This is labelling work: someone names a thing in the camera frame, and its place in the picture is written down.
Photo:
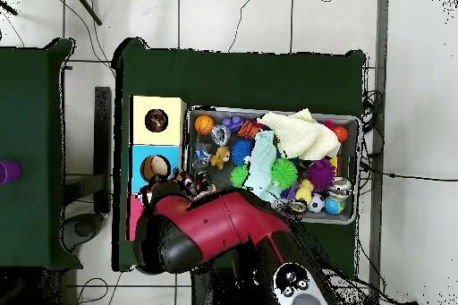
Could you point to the metal mesh bin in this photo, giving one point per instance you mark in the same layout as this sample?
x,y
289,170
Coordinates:
x,y
352,212

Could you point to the yellow duck toy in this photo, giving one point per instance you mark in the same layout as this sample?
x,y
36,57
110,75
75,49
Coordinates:
x,y
305,191

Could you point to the wooden box with three holes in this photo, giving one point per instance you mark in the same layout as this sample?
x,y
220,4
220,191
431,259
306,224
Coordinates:
x,y
168,133

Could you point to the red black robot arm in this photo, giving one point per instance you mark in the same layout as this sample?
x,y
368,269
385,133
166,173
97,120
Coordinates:
x,y
222,226

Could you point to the orange striped tiger plush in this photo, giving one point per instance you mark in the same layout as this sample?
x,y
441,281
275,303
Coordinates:
x,y
247,129

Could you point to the blue spiky ball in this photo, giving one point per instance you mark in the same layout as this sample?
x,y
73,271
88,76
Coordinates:
x,y
241,151

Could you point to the black white soccer ball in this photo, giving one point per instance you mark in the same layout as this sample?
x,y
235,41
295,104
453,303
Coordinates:
x,y
316,203

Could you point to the light blue waffle cloth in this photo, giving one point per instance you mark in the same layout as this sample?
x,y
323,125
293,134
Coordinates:
x,y
261,165

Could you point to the purple cylinder object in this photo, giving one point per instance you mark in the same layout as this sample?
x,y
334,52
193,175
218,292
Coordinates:
x,y
9,172

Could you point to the black tripod leg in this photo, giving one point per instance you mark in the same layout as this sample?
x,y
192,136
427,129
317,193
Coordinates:
x,y
86,6

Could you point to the dark green tablecloth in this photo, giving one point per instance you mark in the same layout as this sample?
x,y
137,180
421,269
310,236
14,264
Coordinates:
x,y
28,104
232,79

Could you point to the green spiky ball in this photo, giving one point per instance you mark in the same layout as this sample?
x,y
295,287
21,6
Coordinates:
x,y
284,173

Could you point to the black stand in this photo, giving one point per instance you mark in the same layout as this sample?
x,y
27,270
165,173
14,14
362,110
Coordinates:
x,y
102,140

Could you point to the orange basketball toy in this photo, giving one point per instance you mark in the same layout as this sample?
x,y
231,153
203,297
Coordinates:
x,y
204,124

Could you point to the blue globe ball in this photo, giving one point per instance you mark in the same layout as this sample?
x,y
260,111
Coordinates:
x,y
333,206

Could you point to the cream waffle cloth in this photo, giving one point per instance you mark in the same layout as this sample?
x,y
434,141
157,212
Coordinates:
x,y
300,137

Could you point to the purple spiky ball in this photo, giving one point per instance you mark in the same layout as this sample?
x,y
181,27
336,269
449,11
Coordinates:
x,y
321,175

